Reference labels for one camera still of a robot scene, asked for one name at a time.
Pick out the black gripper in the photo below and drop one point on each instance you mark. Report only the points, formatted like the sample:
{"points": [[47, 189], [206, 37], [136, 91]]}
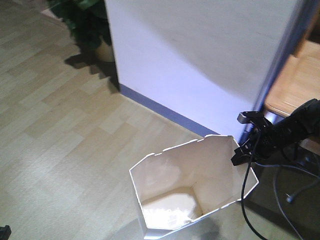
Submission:
{"points": [[260, 144]]}

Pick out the white trash bin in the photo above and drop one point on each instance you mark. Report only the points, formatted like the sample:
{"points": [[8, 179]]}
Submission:
{"points": [[184, 184]]}

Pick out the wooden desk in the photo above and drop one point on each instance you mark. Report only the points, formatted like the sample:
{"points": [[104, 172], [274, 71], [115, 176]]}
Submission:
{"points": [[299, 78]]}

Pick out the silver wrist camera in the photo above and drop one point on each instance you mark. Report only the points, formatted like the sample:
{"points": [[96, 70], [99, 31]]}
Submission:
{"points": [[247, 117]]}

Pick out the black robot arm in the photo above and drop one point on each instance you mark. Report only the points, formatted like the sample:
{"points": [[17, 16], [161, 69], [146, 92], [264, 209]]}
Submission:
{"points": [[304, 122]]}

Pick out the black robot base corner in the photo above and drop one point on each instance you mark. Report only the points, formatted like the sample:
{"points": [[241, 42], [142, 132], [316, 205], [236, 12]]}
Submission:
{"points": [[5, 232]]}

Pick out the green potted plant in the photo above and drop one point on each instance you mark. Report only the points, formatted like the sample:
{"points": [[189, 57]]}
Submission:
{"points": [[87, 21]]}

